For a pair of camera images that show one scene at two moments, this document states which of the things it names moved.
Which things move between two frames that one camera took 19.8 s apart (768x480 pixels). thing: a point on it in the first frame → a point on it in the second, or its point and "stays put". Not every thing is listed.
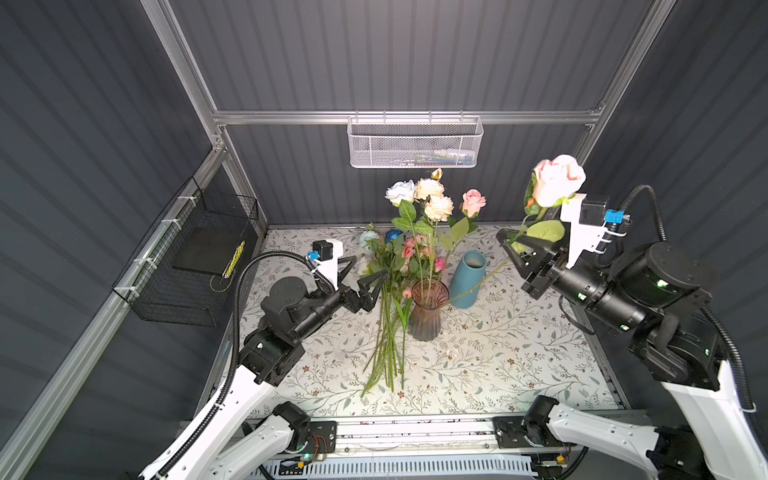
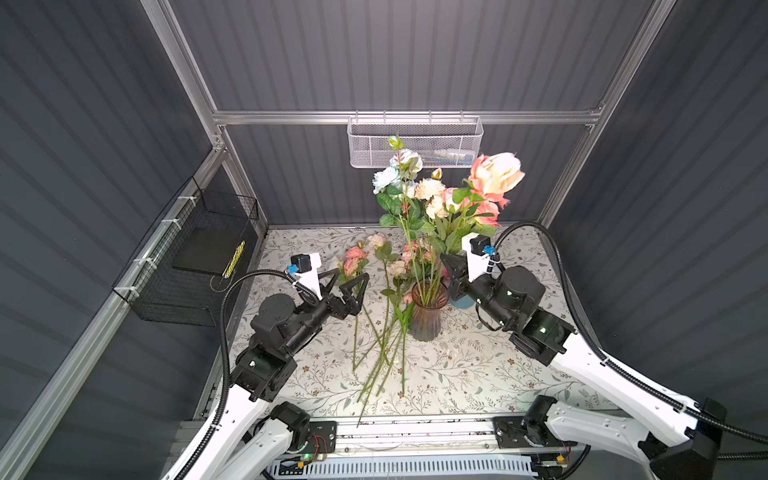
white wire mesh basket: (414, 142) stays put
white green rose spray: (380, 258) → (400, 202)
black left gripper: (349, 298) → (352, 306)
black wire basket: (188, 268) stays put
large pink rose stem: (554, 181) → (480, 196)
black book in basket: (208, 249) stays put
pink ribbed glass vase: (428, 296) stays put
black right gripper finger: (528, 262) → (456, 264)
